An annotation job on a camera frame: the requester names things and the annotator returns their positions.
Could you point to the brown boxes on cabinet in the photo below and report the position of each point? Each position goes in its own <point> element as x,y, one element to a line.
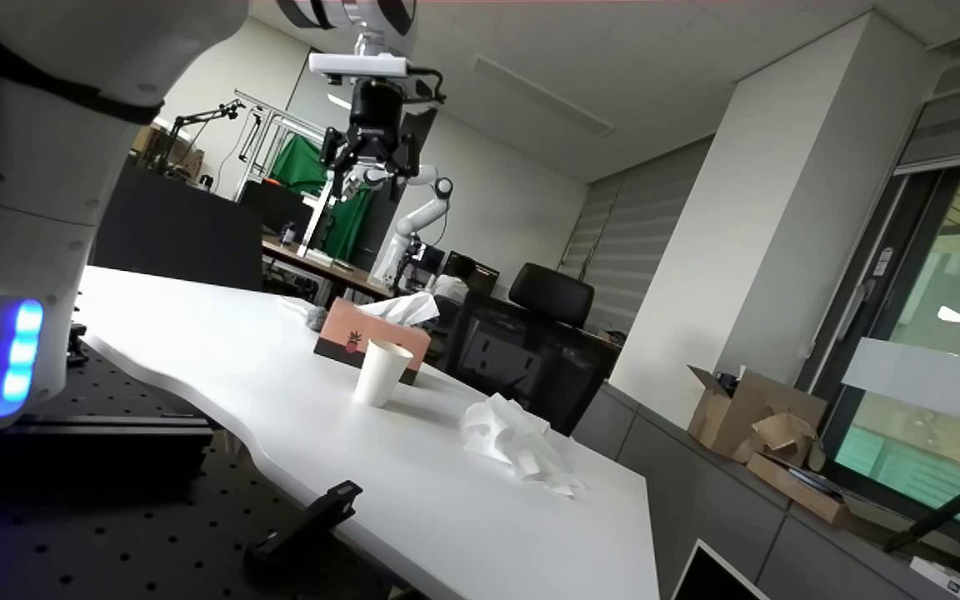
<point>174,156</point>

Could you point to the gray low cabinet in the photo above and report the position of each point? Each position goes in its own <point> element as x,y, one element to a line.
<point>700,489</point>

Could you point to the open cardboard box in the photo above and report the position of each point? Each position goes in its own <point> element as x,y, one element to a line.
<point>740,418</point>

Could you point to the white tissue piece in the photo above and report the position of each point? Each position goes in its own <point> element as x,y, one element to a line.
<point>406,309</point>

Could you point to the black office chair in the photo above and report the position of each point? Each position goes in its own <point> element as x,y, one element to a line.
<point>550,295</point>

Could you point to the salmon tissue box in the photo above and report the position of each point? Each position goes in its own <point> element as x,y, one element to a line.
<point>352,335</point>

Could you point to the black tripod leg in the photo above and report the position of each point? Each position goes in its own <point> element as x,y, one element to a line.
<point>949,507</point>

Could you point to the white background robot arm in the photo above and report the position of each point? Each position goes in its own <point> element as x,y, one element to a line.
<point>416,218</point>

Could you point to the flat cardboard piece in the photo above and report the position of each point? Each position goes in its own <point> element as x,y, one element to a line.
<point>800,495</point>

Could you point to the black perforated breadboard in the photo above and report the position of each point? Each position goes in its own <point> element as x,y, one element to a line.
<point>114,536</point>

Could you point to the white flat device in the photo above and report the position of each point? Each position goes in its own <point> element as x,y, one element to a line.
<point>949,579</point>

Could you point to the crumpled white tissue pile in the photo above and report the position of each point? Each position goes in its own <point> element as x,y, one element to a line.
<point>500,436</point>

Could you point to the green cloth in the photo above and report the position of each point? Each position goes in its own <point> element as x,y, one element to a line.
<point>302,165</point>

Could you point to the wooden desk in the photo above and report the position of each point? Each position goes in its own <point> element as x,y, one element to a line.
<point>323,266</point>

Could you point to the white paper cup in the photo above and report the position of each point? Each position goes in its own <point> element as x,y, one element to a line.
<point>381,373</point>

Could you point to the black clamp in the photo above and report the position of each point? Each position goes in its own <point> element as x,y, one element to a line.
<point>317,519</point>

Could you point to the small gray object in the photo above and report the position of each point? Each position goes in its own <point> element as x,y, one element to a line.
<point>314,317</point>

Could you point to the white metal frame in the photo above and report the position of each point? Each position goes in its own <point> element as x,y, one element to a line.
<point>264,123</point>

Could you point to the black screen with white frame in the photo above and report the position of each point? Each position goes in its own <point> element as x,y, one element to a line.
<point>706,583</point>

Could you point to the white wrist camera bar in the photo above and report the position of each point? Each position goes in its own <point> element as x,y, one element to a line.
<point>357,65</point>

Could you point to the black desk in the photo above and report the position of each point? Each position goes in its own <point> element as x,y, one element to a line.
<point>525,368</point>

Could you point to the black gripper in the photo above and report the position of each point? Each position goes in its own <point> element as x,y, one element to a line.
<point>377,117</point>

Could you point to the black cabinet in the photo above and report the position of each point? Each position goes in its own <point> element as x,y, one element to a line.
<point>167,227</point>

